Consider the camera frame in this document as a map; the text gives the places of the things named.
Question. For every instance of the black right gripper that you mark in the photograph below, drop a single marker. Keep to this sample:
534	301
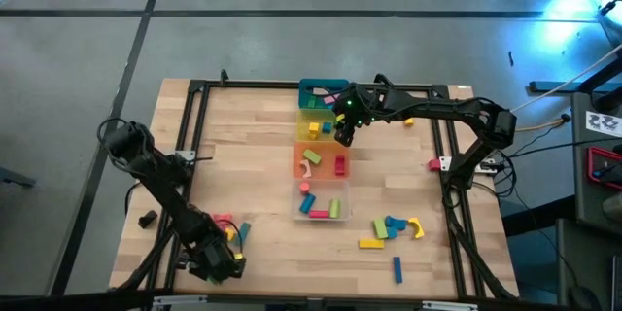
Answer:
357	109

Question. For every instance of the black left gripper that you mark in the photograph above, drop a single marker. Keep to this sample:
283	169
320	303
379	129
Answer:
216	260

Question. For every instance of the blue cube block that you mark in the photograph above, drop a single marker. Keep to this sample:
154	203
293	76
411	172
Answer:
327	127

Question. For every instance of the red rectangular block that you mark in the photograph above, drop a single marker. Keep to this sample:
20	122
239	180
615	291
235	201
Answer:
339	159

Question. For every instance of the yellow cylinder block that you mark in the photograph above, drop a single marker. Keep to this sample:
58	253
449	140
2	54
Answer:
229	234

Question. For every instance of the yellow cube block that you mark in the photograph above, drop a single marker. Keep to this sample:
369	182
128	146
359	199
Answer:
314	127
409	122

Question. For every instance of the pink plank block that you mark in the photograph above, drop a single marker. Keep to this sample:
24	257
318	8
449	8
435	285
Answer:
329	100

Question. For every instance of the green plank block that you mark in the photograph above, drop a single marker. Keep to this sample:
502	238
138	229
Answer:
311	103

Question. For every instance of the pink arch block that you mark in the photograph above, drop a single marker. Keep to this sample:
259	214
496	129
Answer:
307	170

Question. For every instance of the short red cylinder block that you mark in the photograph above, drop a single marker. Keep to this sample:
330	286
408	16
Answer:
304	187

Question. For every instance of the light green cylinder block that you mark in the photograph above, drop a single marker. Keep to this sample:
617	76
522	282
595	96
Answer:
335	208

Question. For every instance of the long red cylinder block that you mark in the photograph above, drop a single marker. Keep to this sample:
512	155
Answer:
319	214

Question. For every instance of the red cube block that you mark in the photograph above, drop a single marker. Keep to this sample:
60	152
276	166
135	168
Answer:
433	165

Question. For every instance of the blue arch block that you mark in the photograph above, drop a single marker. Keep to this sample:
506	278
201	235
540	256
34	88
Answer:
396	222

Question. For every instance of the small blue block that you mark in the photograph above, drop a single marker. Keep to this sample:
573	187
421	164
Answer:
392	234

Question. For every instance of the yellow plank block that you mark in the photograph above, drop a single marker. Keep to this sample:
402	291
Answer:
371	243

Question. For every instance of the yellow arch block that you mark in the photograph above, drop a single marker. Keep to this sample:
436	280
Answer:
417	222

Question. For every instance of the blue plank block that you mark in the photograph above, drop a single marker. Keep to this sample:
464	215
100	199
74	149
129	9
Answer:
397	270

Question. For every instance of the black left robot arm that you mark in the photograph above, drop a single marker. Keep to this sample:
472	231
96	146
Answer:
165	189

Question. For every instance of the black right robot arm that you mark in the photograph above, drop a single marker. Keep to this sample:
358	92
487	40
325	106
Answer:
437	107

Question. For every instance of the orange translucent plastic bin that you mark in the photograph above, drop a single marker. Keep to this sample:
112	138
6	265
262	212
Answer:
325	148

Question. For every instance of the teal plank block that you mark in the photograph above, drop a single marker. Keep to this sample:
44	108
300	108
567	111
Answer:
244	233

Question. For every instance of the yellow translucent plastic bin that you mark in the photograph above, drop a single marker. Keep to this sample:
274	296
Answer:
301	128

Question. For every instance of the clear plastic bin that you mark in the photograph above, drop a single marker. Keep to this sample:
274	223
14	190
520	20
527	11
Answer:
323	189

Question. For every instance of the teal plastic bin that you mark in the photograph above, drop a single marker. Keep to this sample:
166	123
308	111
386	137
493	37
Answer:
306	88

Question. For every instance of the small black clamp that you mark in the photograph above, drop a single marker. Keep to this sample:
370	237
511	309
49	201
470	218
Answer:
148	219

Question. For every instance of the black stand foot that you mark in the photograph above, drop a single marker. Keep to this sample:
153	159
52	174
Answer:
559	86

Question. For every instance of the dark side desk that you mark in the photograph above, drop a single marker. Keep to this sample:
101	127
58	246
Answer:
583	194

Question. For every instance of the white marker sheet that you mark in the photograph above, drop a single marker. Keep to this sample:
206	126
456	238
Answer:
602	124

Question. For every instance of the red framed tablet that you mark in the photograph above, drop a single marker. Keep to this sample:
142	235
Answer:
602	170

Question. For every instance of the black aluminium table frame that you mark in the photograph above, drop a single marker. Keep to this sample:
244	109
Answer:
252	83

